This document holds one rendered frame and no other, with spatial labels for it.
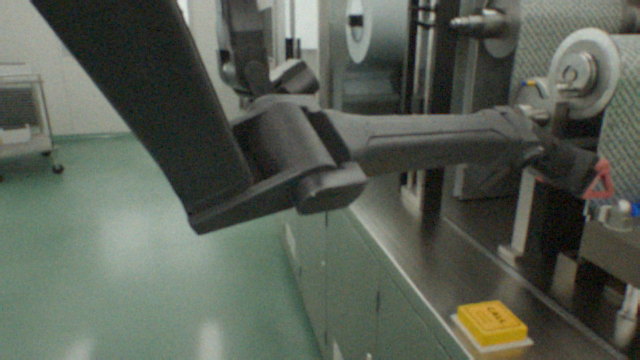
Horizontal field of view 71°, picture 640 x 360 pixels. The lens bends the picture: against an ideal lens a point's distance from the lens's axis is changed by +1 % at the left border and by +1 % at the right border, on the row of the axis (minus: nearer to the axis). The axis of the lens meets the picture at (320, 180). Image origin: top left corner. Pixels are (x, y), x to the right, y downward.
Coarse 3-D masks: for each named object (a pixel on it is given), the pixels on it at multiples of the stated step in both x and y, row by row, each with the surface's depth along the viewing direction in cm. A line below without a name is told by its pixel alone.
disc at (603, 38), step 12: (576, 36) 75; (588, 36) 72; (600, 36) 70; (564, 48) 77; (612, 48) 68; (552, 60) 80; (612, 60) 68; (552, 72) 80; (612, 72) 68; (552, 84) 81; (612, 84) 69; (552, 96) 81; (612, 96) 69; (588, 108) 73; (600, 108) 71
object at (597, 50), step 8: (584, 40) 73; (592, 40) 71; (568, 48) 76; (576, 48) 74; (584, 48) 73; (592, 48) 71; (600, 48) 70; (560, 56) 78; (600, 56) 70; (608, 56) 69; (600, 64) 70; (608, 64) 69; (600, 72) 70; (608, 72) 69; (600, 80) 70; (600, 88) 70; (560, 96) 79; (592, 96) 72; (600, 96) 71; (568, 104) 77; (576, 104) 75; (584, 104) 74; (592, 104) 72
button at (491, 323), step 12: (468, 312) 66; (480, 312) 66; (492, 312) 66; (504, 312) 66; (468, 324) 65; (480, 324) 63; (492, 324) 63; (504, 324) 63; (516, 324) 63; (480, 336) 62; (492, 336) 62; (504, 336) 62; (516, 336) 63
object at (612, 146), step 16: (608, 112) 70; (624, 112) 71; (608, 128) 71; (624, 128) 72; (608, 144) 72; (624, 144) 73; (608, 160) 73; (624, 160) 74; (624, 176) 75; (624, 192) 76; (592, 208) 76
